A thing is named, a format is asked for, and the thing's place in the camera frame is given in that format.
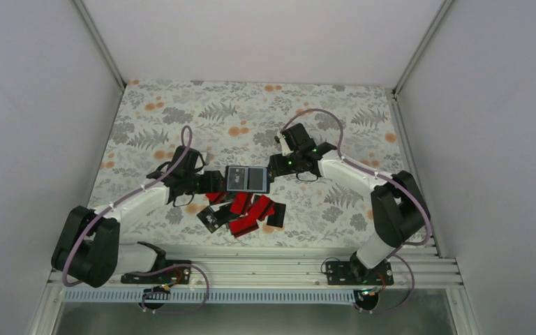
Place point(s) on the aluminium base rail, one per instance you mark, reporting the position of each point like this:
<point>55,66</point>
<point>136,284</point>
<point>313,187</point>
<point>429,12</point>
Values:
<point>272,275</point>

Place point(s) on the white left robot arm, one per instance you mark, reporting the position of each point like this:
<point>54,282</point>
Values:
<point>90,249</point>

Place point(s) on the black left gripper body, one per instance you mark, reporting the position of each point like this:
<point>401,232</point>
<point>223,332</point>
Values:
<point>210,185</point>

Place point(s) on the aluminium corner post right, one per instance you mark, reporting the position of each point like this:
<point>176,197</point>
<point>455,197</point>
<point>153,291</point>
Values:
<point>422,45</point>

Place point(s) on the black card right top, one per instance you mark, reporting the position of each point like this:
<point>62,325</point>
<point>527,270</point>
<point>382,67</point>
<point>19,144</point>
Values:
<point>276,220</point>

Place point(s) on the black card centre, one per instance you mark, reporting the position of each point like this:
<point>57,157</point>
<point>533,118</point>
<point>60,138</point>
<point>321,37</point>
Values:
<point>224,215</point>

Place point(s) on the black card holder wallet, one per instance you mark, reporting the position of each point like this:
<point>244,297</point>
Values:
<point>247,179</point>

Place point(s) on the black card left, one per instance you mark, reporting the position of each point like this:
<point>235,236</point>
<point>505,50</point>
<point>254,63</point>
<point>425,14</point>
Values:
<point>208,219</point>

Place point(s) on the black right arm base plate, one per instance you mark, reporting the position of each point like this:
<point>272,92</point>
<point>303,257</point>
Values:
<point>348,273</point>

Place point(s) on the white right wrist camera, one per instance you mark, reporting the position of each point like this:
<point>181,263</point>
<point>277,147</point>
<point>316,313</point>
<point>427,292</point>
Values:
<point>285,149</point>

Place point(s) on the aluminium corner post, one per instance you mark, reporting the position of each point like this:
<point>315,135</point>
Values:
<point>99,42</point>
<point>422,45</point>

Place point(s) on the aluminium corner post left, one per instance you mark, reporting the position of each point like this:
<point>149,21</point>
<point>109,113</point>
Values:
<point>99,42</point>

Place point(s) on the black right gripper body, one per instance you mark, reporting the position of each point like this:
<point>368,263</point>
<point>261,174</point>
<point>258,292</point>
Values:
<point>294,166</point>

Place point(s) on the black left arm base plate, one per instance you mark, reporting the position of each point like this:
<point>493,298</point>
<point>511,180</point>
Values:
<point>178,275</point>

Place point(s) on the black card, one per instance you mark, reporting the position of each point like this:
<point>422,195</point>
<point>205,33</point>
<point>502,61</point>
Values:
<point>224,215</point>
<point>276,220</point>
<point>208,219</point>

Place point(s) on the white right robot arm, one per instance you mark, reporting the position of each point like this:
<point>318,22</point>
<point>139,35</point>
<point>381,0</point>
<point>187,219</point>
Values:
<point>399,210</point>

